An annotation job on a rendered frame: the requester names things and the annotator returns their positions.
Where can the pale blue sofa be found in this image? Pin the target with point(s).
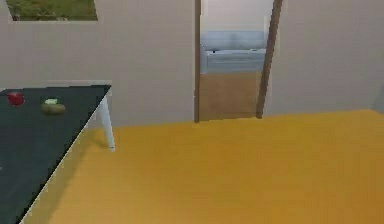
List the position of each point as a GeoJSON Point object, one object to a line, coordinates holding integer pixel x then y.
{"type": "Point", "coordinates": [233, 53]}

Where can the pale green small item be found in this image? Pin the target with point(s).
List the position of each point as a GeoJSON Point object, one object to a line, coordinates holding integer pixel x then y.
{"type": "Point", "coordinates": [51, 101]}

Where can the dark green top white table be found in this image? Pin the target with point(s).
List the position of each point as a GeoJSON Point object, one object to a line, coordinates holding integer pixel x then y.
{"type": "Point", "coordinates": [30, 146]}

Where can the window with green view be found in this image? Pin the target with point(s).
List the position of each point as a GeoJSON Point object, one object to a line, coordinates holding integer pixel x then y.
{"type": "Point", "coordinates": [53, 9]}

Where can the red apple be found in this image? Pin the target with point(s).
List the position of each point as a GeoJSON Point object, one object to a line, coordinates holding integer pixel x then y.
{"type": "Point", "coordinates": [16, 98]}

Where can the brown wooden door frame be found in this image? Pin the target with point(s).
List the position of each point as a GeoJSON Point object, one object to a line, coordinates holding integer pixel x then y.
{"type": "Point", "coordinates": [268, 56]}

